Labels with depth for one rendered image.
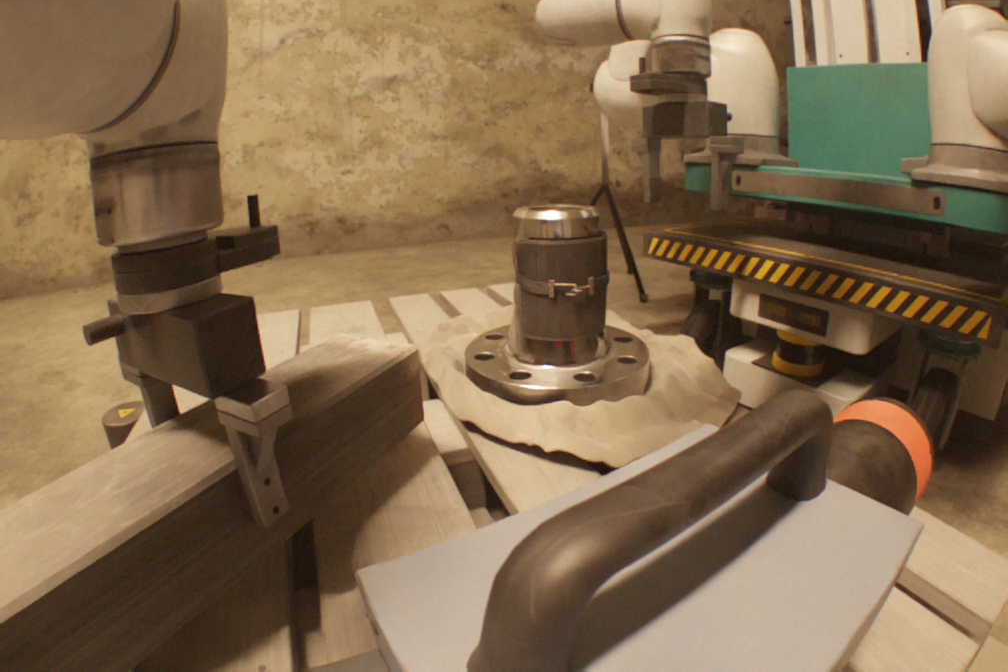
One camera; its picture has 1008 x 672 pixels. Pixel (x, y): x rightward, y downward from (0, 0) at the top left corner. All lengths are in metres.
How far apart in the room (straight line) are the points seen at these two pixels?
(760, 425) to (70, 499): 0.38
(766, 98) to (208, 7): 0.90
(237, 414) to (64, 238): 3.05
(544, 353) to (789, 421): 0.48
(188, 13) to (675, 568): 0.34
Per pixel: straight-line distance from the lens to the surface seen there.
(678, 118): 0.74
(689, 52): 0.74
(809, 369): 0.84
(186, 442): 0.38
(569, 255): 0.60
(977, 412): 0.98
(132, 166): 0.31
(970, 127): 0.81
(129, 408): 1.06
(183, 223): 0.31
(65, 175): 3.29
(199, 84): 0.31
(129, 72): 0.24
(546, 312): 0.62
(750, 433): 0.18
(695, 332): 0.98
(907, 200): 0.82
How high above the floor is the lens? 0.45
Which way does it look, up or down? 15 degrees down
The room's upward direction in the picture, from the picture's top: 2 degrees counter-clockwise
